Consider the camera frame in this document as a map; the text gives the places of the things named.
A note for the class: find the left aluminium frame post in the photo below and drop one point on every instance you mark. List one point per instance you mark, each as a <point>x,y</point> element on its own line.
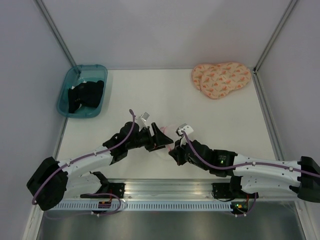
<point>56,33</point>

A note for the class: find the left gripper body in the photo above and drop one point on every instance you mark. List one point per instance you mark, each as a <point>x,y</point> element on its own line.
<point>146,139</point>

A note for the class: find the teal plastic bin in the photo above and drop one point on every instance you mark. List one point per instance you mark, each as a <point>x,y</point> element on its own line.
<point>75,76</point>

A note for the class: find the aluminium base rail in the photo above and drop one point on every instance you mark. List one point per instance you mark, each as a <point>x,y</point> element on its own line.
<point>160,190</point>

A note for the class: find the aluminium frame post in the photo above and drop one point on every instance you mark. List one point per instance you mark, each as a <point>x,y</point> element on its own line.
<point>56,33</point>
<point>275,34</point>

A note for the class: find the black garment in bin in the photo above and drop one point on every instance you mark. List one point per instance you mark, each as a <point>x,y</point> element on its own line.
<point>87,94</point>

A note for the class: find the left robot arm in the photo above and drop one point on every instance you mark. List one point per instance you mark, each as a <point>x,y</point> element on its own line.
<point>110,152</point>

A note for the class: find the right aluminium frame post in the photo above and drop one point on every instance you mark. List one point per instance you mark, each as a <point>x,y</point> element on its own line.
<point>275,34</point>

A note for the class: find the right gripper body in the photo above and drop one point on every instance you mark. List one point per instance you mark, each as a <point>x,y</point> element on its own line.
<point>181,156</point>

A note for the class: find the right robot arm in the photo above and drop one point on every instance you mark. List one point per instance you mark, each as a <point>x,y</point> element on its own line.
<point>250,175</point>

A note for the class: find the floral padded laundry bag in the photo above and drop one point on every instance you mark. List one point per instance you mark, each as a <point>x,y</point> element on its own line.
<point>217,80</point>

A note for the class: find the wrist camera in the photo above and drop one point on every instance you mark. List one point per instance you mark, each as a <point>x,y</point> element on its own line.
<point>184,131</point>
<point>143,120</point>

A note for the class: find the white slotted cable duct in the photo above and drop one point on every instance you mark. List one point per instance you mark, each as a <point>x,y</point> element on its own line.
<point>93,205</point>

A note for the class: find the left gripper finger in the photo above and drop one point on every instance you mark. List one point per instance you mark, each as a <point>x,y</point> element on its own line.
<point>159,137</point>
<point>167,147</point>

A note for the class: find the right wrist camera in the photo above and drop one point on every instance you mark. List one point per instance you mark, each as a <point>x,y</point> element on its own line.
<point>184,131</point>

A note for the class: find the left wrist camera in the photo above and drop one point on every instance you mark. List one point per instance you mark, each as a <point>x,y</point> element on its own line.
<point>143,120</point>

